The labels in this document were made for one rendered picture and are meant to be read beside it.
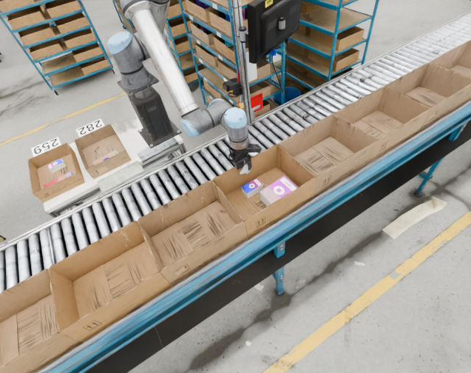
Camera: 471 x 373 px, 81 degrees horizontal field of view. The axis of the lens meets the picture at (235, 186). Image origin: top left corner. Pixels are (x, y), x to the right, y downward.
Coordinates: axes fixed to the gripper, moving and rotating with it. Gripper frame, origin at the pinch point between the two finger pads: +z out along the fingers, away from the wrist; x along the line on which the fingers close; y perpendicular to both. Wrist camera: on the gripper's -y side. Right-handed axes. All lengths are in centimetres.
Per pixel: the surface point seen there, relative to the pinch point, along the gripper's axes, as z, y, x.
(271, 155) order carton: -1.9, -15.6, 0.1
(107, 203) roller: 23, 74, -50
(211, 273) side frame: 7, 42, 34
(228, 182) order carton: 0.8, 11.5, 0.0
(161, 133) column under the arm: 18, 22, -85
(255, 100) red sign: 9, -46, -61
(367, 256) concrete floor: 97, -65, 48
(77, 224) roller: 23, 94, -46
